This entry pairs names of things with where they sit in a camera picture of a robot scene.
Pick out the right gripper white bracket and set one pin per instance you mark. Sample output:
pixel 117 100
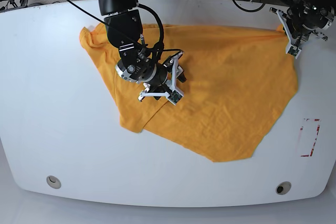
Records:
pixel 159 79

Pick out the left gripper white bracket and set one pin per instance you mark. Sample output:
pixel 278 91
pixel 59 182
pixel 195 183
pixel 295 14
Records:
pixel 303 23

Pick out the yellow orange T-shirt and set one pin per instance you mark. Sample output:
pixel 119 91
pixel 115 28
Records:
pixel 238 82

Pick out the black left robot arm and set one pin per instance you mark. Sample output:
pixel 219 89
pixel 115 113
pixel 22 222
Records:
pixel 320 3

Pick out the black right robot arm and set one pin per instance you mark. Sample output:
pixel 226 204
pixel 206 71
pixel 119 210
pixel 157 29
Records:
pixel 124 26

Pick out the red tape rectangle marking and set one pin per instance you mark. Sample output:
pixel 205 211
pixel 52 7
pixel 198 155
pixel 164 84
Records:
pixel 308 136

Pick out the right grey table grommet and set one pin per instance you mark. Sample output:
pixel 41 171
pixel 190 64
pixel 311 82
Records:
pixel 283 188

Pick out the grey table grommet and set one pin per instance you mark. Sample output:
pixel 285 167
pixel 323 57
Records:
pixel 53 182
pixel 283 188

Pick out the left grey table grommet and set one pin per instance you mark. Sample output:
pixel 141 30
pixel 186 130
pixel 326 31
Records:
pixel 53 182

